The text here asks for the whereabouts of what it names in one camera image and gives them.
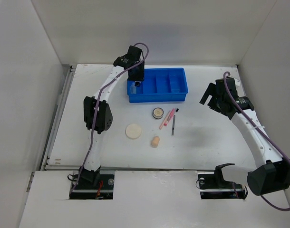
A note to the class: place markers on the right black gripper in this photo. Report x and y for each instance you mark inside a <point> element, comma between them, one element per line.
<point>211,90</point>

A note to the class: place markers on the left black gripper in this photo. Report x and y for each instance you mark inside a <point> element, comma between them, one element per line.
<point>139,77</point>

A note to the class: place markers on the clear small bottle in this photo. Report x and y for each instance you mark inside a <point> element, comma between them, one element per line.
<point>133,89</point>

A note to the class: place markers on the round powder jar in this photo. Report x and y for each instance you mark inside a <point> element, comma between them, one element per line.
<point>158,113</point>

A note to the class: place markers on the grey eyeliner pencil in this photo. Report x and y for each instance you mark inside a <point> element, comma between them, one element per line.
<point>173,125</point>

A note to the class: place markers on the round cream powder puff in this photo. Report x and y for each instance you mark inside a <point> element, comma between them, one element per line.
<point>133,131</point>

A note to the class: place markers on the pink pencil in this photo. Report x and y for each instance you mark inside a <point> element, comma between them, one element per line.
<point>165,119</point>

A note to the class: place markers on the beige makeup sponge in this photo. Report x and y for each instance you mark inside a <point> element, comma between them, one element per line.
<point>155,141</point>

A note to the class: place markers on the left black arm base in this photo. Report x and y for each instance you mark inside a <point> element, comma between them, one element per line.
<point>92,186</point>

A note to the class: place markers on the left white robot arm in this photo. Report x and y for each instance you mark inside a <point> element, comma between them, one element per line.
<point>96,109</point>

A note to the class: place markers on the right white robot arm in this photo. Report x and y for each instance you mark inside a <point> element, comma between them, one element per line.
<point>272,172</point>

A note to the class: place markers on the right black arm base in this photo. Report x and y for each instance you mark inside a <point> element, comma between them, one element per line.
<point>211,189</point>

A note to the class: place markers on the blue divided plastic bin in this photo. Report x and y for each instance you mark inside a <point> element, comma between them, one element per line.
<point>161,85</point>

